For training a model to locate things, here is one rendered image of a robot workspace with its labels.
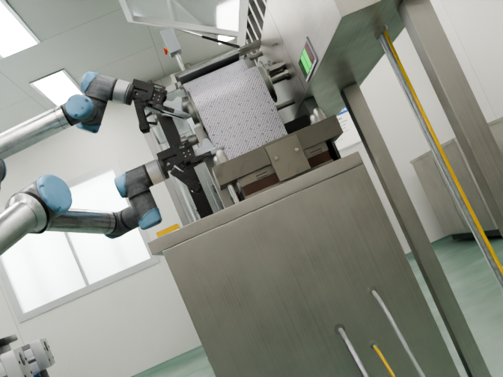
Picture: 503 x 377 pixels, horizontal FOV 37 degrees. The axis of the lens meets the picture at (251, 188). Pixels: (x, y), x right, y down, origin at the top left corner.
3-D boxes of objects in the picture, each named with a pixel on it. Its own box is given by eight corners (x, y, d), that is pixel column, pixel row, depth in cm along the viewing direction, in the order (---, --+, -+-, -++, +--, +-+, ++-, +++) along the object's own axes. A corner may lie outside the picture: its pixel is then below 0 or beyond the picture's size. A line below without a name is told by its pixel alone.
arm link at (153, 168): (153, 184, 239) (155, 186, 247) (166, 178, 239) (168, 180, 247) (143, 162, 239) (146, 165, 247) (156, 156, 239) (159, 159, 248)
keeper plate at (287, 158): (279, 182, 224) (264, 148, 224) (310, 168, 224) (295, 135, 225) (280, 181, 221) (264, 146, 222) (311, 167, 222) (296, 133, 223)
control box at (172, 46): (167, 59, 312) (158, 37, 313) (182, 53, 312) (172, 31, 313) (165, 54, 305) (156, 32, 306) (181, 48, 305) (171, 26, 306)
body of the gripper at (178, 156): (189, 138, 240) (154, 152, 240) (200, 162, 240) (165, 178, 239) (191, 141, 248) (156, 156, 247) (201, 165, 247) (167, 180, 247)
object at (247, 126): (224, 173, 244) (202, 120, 245) (292, 144, 245) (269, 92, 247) (224, 173, 243) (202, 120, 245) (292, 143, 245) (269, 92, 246)
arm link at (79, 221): (-10, 241, 215) (120, 246, 253) (13, 227, 209) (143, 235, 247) (-15, 203, 218) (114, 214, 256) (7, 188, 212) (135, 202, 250)
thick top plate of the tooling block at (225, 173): (220, 191, 239) (212, 173, 239) (336, 141, 242) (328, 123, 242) (219, 185, 223) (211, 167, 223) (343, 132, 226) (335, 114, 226)
